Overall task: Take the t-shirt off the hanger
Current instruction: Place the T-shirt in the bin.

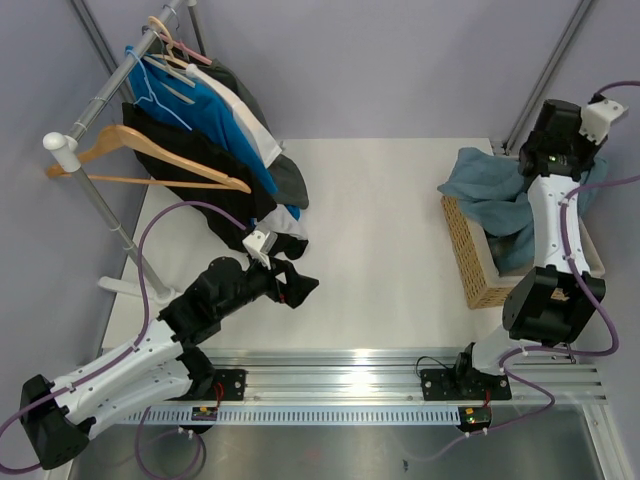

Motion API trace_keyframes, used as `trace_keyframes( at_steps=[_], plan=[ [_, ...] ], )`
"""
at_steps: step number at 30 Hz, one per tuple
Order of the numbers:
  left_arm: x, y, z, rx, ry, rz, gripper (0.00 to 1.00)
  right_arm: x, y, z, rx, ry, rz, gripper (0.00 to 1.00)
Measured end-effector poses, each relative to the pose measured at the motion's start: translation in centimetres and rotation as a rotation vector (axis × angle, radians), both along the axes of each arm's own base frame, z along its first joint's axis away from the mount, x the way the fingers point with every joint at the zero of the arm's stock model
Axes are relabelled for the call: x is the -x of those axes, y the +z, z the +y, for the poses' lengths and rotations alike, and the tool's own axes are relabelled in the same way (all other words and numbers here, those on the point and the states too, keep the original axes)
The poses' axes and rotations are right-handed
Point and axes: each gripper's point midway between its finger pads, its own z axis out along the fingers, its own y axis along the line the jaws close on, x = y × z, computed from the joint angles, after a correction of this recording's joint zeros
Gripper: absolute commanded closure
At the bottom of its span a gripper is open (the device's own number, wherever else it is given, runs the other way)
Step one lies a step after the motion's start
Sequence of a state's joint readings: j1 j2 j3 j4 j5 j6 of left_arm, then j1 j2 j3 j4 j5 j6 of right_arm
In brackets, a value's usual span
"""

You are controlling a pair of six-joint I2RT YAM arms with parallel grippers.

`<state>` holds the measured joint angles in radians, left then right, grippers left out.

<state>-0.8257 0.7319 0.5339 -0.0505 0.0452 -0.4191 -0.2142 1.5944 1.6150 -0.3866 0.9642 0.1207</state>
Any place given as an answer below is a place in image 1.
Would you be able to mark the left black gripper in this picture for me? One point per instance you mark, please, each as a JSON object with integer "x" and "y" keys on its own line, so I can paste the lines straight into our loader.
{"x": 295, "y": 289}

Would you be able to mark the brown wooden hanger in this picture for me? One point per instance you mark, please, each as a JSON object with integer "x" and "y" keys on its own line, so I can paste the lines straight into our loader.
{"x": 187, "y": 174}

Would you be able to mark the grey-blue t shirt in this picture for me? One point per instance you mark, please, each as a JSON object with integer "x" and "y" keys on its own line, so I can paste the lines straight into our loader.
{"x": 546, "y": 197}

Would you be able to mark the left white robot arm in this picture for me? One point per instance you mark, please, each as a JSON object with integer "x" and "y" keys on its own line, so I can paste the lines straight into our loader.
{"x": 61, "y": 416}

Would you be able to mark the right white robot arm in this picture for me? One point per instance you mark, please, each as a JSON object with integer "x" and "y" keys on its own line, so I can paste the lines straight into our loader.
{"x": 555, "y": 300}

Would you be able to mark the white t shirt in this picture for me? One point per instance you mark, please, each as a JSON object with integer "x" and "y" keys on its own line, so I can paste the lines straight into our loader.
{"x": 280, "y": 220}

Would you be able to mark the black t shirt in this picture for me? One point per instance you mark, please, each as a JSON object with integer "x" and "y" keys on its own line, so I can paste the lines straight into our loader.
{"x": 248, "y": 209}

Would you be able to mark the dark grey t shirt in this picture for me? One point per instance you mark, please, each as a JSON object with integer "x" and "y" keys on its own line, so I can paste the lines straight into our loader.
{"x": 284, "y": 171}

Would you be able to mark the bright blue t shirt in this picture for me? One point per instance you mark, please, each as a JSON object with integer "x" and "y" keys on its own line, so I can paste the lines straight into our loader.
{"x": 203, "y": 110}

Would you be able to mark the pink hanger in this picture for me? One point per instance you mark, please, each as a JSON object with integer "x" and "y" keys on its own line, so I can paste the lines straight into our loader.
{"x": 183, "y": 48}

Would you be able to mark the wicker laundry basket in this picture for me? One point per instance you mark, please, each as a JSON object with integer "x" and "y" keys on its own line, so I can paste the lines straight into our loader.
{"x": 475, "y": 260}

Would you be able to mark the metal clothes rack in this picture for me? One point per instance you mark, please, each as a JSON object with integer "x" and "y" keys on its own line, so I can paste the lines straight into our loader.
{"x": 157, "y": 290}

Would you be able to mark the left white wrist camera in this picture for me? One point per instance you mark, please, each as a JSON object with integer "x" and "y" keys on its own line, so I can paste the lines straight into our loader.
{"x": 258, "y": 245}

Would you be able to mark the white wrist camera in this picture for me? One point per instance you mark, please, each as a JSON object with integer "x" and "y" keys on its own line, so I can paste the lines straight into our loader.
{"x": 597, "y": 119}
{"x": 258, "y": 245}

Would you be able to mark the aluminium mounting rail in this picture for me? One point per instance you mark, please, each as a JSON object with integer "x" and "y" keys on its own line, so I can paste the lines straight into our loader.
{"x": 387, "y": 376}

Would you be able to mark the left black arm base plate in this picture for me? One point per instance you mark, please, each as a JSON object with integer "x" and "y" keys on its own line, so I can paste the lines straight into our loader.
{"x": 228, "y": 385}

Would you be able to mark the white slotted cable duct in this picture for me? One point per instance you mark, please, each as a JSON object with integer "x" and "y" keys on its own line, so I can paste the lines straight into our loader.
{"x": 298, "y": 415}

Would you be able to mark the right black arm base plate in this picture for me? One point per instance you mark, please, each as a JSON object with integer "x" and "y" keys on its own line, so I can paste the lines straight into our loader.
{"x": 445, "y": 385}

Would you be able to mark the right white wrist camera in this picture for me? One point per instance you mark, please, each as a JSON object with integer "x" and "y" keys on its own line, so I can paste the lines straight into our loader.
{"x": 597, "y": 119}

